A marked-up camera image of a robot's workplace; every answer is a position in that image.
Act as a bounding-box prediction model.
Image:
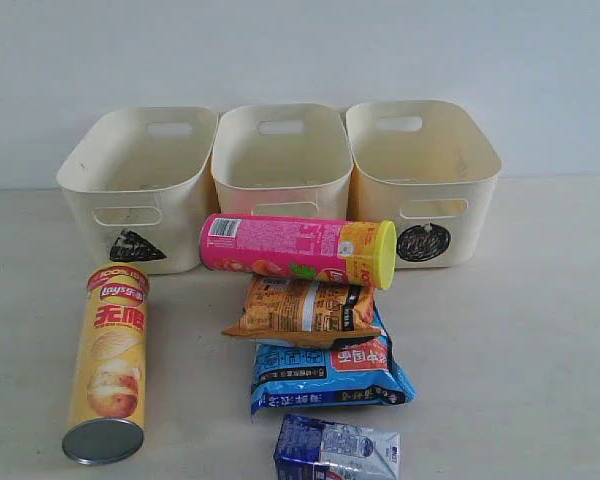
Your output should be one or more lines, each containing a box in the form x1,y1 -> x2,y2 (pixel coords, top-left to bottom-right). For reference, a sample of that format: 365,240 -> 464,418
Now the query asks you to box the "pink chips can yellow lid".
199,214 -> 397,290

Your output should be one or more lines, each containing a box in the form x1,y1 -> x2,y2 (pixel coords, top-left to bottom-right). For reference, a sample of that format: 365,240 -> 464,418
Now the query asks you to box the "orange noodle packet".
222,275 -> 381,350

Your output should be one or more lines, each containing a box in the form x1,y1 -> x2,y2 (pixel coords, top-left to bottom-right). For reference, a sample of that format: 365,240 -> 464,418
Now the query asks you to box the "blue noodle packet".
250,311 -> 416,414

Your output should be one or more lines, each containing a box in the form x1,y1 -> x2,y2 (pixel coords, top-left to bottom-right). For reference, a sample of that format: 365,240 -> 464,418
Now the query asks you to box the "yellow Lay's chips can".
61,262 -> 149,465

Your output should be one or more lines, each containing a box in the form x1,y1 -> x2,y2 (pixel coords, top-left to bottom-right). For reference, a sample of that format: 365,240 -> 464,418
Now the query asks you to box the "cream bin with square mark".
211,103 -> 354,219

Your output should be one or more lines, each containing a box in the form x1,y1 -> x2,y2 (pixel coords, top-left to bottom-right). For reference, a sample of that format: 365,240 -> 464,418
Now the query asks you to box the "cream bin with circle mark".
344,100 -> 502,269

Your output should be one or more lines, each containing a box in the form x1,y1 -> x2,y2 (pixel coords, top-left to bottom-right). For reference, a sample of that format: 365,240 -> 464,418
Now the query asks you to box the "cream bin with triangle mark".
56,106 -> 218,274

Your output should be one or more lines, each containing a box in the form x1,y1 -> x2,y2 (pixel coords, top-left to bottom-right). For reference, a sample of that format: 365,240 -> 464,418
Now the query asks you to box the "blue white milk carton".
273,414 -> 400,480

